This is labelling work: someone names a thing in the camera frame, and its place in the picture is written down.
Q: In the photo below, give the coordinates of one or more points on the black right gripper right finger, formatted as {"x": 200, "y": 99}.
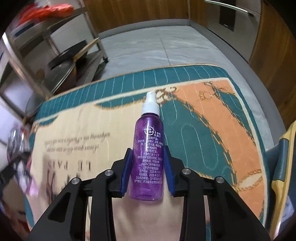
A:
{"x": 210, "y": 206}

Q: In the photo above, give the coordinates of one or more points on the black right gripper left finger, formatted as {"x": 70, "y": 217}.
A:
{"x": 65, "y": 218}

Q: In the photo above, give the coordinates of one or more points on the purple spray bottle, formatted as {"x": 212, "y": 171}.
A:
{"x": 146, "y": 177}

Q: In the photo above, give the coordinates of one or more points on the teal bin with yellow rim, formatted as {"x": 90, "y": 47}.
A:
{"x": 281, "y": 178}

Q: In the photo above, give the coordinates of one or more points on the teal patterned cushion mat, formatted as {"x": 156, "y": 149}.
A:
{"x": 207, "y": 124}

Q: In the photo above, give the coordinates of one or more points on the round pan with lid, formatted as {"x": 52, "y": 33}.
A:
{"x": 63, "y": 68}

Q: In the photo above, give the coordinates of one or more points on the stainless steel shelf rack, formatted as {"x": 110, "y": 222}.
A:
{"x": 28, "y": 55}

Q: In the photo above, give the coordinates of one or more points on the stainless steel built-in oven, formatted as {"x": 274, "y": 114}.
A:
{"x": 235, "y": 22}

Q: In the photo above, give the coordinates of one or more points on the red plastic bag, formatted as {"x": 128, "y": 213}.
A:
{"x": 33, "y": 12}

